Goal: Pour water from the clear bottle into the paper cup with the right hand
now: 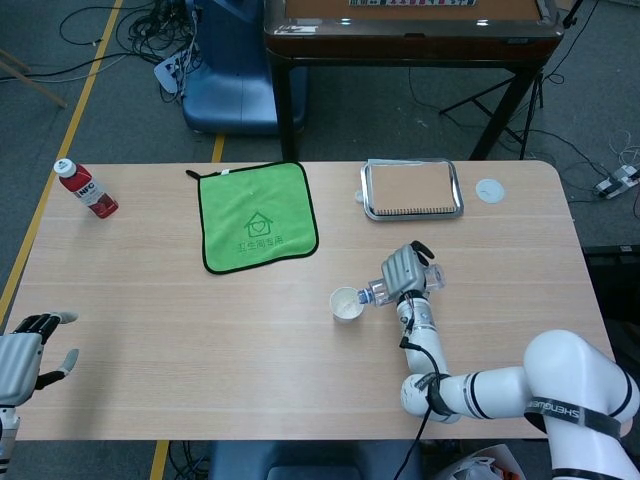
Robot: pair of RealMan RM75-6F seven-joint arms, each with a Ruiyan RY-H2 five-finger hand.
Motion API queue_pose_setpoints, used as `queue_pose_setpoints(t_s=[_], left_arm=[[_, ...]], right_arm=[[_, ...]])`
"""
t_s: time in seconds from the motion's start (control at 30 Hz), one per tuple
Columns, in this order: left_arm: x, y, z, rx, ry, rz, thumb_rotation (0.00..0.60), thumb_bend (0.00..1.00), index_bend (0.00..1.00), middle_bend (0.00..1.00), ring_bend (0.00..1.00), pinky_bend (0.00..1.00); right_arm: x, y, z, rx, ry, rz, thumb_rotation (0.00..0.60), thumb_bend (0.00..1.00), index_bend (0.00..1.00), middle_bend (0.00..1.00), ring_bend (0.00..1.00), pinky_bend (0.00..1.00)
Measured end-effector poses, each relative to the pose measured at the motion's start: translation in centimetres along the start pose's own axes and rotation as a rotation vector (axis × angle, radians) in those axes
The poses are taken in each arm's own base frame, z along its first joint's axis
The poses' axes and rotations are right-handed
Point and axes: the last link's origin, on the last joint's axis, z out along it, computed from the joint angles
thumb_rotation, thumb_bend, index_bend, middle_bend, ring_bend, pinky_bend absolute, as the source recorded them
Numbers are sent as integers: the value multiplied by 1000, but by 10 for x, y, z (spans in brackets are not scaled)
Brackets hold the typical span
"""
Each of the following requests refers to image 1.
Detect red NFC juice bottle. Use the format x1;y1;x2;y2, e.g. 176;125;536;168
53;158;120;221

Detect dark wooden mahjong table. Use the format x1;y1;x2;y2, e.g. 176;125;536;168
263;0;562;161

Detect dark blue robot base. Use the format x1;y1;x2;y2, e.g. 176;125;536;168
207;439;424;480

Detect transparent water bottle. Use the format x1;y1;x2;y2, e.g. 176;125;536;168
357;263;446;307

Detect wooden easel leg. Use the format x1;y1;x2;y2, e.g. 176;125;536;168
0;47;69;110

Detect white power strip by machine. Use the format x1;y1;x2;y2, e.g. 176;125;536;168
153;49;194;96

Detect white and orange object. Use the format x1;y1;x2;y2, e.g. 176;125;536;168
439;442;521;480

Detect white paper cup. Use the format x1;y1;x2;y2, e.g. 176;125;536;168
329;286;367;324

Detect black tripod stand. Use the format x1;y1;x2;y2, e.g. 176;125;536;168
438;0;584;160

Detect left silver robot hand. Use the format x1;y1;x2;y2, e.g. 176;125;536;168
0;310;80;407

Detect green cloth with black edge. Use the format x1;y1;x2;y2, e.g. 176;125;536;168
185;160;320;276

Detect blue machine base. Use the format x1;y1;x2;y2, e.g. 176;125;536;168
182;0;307;137

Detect white power strip with plugs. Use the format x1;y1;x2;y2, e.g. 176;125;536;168
593;167;640;200

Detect brown spiral notebook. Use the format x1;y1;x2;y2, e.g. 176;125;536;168
367;163;458;217

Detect metal tray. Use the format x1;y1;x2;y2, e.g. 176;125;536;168
360;158;465;222

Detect black box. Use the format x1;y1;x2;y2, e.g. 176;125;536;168
582;244;640;369

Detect black floor cable bundle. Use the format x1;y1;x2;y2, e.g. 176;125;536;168
59;0;201;69

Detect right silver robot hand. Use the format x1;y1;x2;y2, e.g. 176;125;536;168
380;241;436;296

